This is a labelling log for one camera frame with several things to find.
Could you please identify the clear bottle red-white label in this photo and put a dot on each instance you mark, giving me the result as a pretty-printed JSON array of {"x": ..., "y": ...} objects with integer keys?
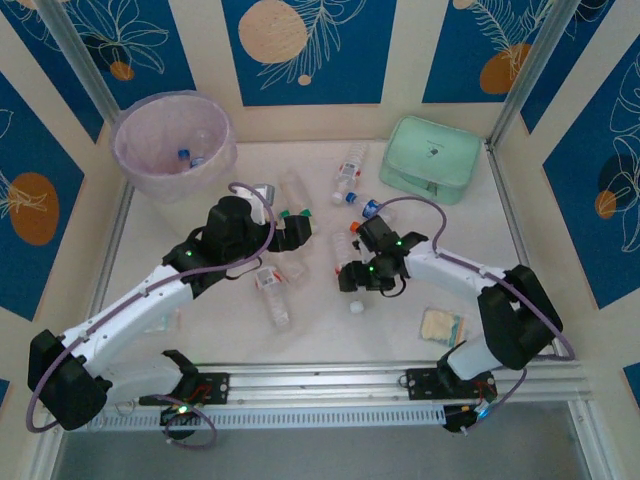
[
  {"x": 341, "y": 247},
  {"x": 350, "y": 170},
  {"x": 267, "y": 280}
]

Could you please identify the clear bottle green label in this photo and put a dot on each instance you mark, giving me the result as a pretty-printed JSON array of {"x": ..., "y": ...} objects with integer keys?
[{"x": 295, "y": 192}]

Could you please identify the orange-cap bottle orange label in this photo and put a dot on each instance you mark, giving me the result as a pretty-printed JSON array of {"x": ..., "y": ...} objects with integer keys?
[{"x": 355, "y": 226}]

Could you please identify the white plastic bin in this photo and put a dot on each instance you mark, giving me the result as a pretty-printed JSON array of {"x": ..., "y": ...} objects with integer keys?
[{"x": 175, "y": 210}]

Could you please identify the clear bottle blue label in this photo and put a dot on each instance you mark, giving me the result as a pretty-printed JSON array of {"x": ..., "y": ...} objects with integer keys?
[
  {"x": 197, "y": 161},
  {"x": 184, "y": 154}
]

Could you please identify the translucent pink waste bin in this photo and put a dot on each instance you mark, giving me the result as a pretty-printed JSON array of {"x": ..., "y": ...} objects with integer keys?
[{"x": 150, "y": 135}]

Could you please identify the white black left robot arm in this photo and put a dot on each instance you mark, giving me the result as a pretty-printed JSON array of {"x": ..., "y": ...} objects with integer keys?
[{"x": 125, "y": 310}]

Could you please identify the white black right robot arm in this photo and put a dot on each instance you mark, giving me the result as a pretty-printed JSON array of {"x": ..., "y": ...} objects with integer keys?
[{"x": 450, "y": 267}]

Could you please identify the yellow sachet packet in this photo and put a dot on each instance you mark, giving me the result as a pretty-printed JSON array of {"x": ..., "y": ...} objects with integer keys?
[{"x": 435, "y": 325}]

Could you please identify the teal clear sachet packet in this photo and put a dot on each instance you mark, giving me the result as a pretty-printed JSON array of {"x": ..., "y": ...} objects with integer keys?
[{"x": 167, "y": 322}]

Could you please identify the mint green zip pouch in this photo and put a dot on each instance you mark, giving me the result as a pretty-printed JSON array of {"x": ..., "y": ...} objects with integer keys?
[{"x": 430, "y": 150}]

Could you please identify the black right controller board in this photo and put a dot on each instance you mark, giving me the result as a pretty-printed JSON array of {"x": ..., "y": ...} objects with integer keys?
[{"x": 457, "y": 422}]

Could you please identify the black controller board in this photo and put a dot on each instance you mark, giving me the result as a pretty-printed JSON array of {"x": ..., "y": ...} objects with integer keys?
[
  {"x": 457, "y": 422},
  {"x": 175, "y": 417}
]

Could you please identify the black left controller board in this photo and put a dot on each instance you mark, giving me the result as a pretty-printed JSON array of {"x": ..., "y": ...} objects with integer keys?
[{"x": 175, "y": 417}]

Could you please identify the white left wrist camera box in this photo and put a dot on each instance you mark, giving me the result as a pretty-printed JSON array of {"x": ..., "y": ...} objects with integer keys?
[{"x": 252, "y": 192}]

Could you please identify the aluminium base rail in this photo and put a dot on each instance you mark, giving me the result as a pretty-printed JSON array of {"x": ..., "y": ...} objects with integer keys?
[{"x": 320, "y": 382}]

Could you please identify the aluminium table side rail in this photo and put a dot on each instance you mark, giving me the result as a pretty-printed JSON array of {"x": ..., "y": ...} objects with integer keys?
[
  {"x": 506, "y": 195},
  {"x": 116, "y": 235}
]

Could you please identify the aluminium frame post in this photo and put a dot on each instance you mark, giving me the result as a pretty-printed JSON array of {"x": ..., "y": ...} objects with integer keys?
[
  {"x": 530, "y": 75},
  {"x": 75, "y": 50}
]

